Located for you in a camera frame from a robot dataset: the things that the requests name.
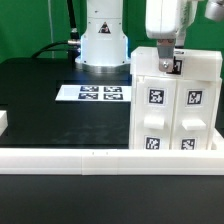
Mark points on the white marker base plate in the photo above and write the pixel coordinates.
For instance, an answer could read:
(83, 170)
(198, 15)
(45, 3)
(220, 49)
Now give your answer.
(94, 93)

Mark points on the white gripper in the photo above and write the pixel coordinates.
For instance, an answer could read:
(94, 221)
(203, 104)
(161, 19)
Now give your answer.
(167, 20)

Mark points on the white cabinet body box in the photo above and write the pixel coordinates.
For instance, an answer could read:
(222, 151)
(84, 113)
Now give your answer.
(134, 79)

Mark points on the white cabinet top block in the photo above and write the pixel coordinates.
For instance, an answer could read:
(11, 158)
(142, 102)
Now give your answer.
(199, 65)

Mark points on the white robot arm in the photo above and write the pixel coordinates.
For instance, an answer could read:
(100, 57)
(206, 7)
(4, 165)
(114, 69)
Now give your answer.
(104, 46)

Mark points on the white cabinet door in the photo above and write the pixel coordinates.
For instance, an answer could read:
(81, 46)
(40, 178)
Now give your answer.
(193, 117)
(152, 113)

